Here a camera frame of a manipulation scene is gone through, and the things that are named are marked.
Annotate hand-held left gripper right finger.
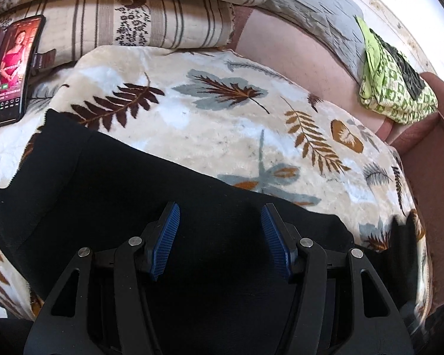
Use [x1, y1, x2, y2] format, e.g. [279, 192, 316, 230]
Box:
[261, 203, 415, 355]

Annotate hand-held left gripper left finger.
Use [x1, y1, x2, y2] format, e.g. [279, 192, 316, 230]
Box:
[23, 201, 181, 355]

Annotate black pants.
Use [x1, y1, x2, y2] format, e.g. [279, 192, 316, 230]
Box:
[0, 109, 426, 355]

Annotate leaf print fleece blanket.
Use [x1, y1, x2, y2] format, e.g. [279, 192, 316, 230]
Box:
[0, 44, 435, 326]

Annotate pink sofa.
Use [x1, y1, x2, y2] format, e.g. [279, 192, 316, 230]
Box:
[233, 7, 444, 315]

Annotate green patterned cloth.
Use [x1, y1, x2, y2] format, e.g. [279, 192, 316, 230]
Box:
[355, 15, 439, 125]

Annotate dark grey knit cloth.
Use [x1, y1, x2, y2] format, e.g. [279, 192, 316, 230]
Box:
[383, 39, 428, 100]

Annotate striped floral pillow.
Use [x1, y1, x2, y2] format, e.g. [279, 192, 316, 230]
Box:
[0, 0, 271, 63]

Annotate black smartphone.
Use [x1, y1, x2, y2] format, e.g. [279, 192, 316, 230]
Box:
[0, 15, 47, 130]

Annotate grey quilted blanket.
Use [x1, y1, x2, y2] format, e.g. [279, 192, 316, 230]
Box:
[259, 0, 367, 82]

